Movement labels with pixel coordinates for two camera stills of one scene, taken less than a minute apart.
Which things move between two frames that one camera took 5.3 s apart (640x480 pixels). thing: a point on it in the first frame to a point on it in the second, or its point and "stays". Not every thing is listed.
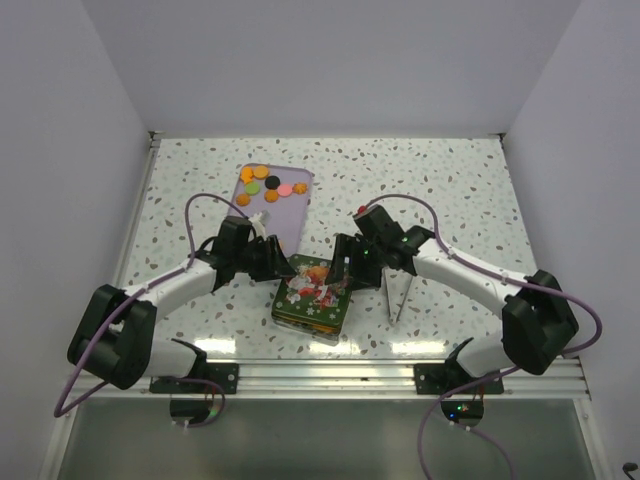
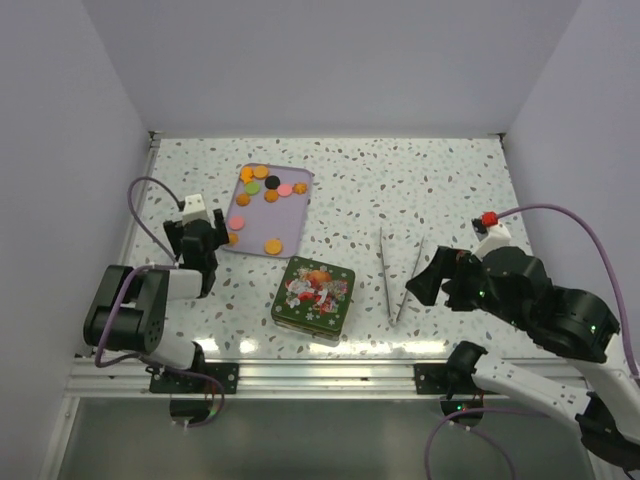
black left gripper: (274, 259) to (174, 232)
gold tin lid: (305, 296) stays
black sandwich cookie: (272, 182) stays
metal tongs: (391, 321) stays
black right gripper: (347, 246) to (446, 262)
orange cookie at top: (271, 195) stays
